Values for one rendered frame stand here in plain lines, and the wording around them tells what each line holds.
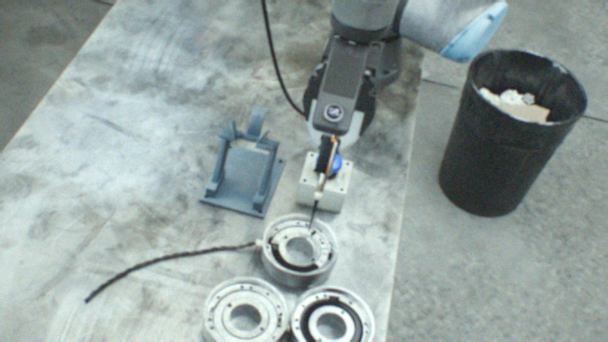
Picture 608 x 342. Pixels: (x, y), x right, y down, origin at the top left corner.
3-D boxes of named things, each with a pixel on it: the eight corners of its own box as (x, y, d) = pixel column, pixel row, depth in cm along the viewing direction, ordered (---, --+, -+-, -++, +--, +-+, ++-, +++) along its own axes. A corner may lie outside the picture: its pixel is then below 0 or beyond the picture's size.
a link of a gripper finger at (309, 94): (331, 122, 95) (349, 72, 88) (328, 130, 93) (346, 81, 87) (299, 110, 95) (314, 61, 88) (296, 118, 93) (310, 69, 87)
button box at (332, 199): (340, 213, 105) (346, 192, 102) (295, 203, 106) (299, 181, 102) (348, 177, 111) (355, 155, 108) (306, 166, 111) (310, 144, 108)
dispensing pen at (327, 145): (297, 230, 96) (327, 112, 93) (300, 223, 100) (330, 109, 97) (312, 233, 96) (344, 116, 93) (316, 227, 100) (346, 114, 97)
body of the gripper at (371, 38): (377, 79, 95) (398, 1, 87) (365, 118, 89) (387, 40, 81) (323, 64, 96) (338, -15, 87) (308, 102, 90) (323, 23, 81)
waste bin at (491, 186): (532, 238, 217) (593, 136, 186) (423, 211, 218) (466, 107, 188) (528, 163, 241) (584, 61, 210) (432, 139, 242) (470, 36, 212)
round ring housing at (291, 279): (339, 242, 102) (344, 223, 99) (327, 300, 94) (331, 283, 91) (270, 224, 102) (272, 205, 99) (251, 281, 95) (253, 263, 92)
